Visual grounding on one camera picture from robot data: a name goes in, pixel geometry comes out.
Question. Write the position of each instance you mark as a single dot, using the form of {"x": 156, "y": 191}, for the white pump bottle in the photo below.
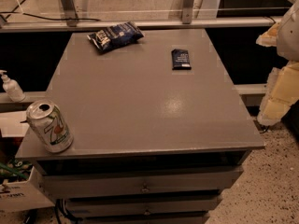
{"x": 12, "y": 87}

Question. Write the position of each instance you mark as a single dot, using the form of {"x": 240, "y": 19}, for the right metal bracket post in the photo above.
{"x": 187, "y": 11}

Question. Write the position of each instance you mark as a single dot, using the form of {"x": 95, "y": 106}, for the white 7up soda can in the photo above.
{"x": 47, "y": 121}

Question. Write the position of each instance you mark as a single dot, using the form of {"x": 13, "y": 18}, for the left metal bracket post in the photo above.
{"x": 70, "y": 13}

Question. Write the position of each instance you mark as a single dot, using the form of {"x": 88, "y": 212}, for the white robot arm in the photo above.
{"x": 288, "y": 35}

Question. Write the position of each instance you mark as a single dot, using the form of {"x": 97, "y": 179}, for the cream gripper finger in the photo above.
{"x": 269, "y": 38}
{"x": 282, "y": 91}

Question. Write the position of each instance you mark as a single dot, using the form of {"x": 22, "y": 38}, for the metal bracket post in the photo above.
{"x": 70, "y": 13}
{"x": 187, "y": 11}

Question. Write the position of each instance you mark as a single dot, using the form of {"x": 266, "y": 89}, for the grey drawer cabinet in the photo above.
{"x": 152, "y": 145}

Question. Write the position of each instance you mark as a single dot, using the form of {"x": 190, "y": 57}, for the dark blue rxbar wrapper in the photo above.
{"x": 180, "y": 59}

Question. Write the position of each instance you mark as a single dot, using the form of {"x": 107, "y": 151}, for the blue chip bag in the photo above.
{"x": 116, "y": 36}

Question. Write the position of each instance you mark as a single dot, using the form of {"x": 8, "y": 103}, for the white cardboard box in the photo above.
{"x": 27, "y": 194}

